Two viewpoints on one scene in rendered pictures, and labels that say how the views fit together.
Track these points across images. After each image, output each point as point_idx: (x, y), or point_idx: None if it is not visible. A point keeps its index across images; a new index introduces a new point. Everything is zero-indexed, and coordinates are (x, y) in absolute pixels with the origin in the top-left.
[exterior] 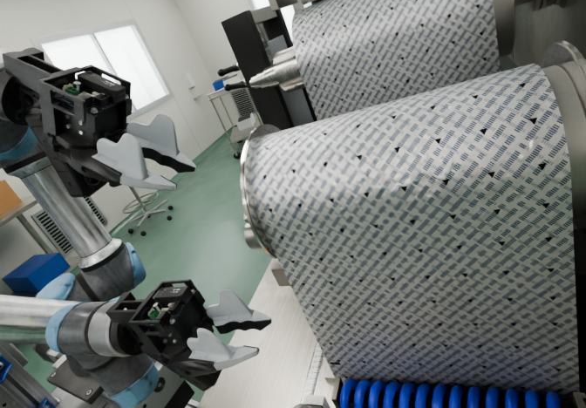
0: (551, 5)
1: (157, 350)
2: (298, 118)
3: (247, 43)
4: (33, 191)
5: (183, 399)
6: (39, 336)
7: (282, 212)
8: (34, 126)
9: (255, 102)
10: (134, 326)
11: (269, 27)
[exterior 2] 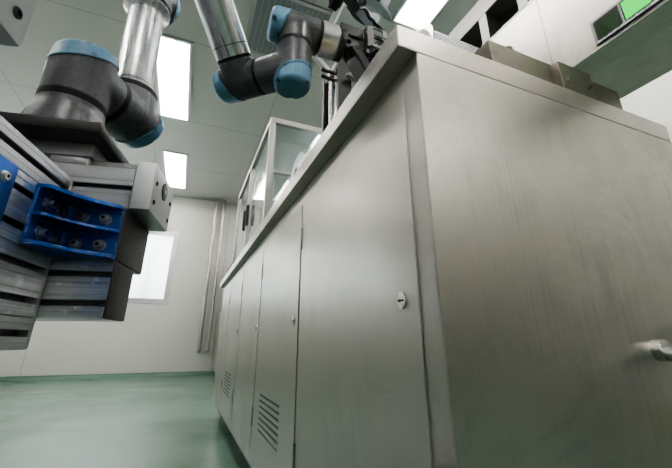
0: None
1: (373, 43)
2: None
3: (346, 65)
4: (143, 14)
5: (137, 260)
6: (233, 12)
7: (439, 35)
8: None
9: (339, 85)
10: (369, 27)
11: (328, 87)
